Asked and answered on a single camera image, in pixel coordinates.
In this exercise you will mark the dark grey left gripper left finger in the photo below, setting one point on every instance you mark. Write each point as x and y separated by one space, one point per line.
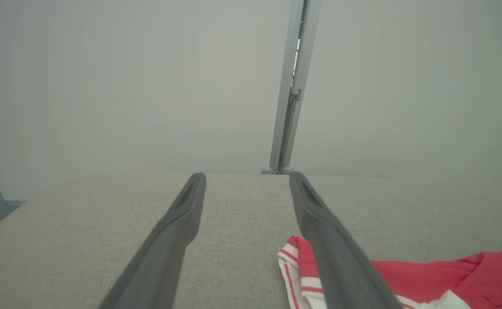
165 257

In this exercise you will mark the grey partition post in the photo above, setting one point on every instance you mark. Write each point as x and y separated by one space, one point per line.
287 107

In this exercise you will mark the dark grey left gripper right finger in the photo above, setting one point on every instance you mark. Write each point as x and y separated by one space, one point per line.
341 266

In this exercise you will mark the red shirt with white sleeve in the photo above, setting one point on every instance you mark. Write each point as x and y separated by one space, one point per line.
440 274

